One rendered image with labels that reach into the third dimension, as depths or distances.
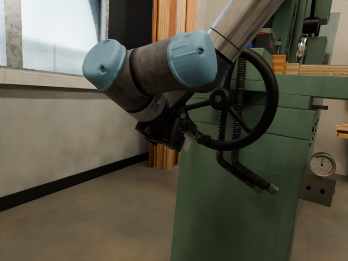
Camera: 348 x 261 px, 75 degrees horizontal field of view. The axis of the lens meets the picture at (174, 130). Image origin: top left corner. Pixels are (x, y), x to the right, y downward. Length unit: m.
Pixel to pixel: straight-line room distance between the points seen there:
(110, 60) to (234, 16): 0.22
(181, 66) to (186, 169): 0.67
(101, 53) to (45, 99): 1.42
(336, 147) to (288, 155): 2.58
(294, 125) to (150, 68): 0.56
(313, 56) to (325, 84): 0.35
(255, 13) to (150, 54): 0.19
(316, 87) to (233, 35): 0.41
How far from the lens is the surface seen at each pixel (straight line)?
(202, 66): 0.31
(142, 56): 0.34
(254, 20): 0.44
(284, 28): 1.08
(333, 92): 0.78
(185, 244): 1.08
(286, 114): 0.78
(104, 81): 0.35
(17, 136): 1.71
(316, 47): 1.12
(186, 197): 0.98
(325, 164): 0.73
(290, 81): 0.79
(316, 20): 1.10
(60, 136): 1.86
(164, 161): 2.39
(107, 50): 0.36
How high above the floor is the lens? 0.82
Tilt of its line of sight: 10 degrees down
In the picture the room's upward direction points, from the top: 5 degrees clockwise
